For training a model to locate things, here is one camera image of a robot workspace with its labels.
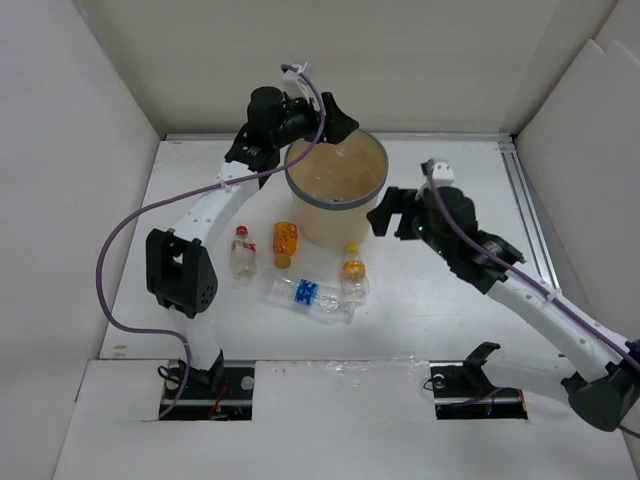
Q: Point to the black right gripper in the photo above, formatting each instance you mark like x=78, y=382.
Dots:
x=396, y=201

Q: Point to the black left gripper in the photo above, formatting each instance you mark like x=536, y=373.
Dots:
x=338, y=125

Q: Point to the clear unlabelled plastic bottle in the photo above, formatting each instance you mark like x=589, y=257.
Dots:
x=330, y=173

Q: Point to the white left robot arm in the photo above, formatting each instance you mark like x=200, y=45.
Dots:
x=179, y=270

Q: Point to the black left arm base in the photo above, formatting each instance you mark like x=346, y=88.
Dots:
x=232, y=401

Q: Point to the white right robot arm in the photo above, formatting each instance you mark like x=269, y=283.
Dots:
x=596, y=372

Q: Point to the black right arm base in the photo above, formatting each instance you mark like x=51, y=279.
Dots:
x=462, y=391

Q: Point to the beige bin with grey rim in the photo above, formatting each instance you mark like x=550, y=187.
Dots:
x=334, y=224

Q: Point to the yellow cap orange label bottle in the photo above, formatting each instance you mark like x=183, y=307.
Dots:
x=354, y=280

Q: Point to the orange label lying bottle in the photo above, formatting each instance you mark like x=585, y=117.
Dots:
x=284, y=243

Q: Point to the clear bottle blue label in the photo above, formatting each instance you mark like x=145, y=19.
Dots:
x=323, y=303

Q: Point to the small red cap bottle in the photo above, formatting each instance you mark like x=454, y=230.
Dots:
x=243, y=255

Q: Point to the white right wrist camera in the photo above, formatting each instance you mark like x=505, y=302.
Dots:
x=438, y=173

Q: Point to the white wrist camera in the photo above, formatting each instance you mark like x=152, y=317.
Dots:
x=438, y=173
x=293, y=83

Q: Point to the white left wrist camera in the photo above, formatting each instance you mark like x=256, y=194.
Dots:
x=293, y=83

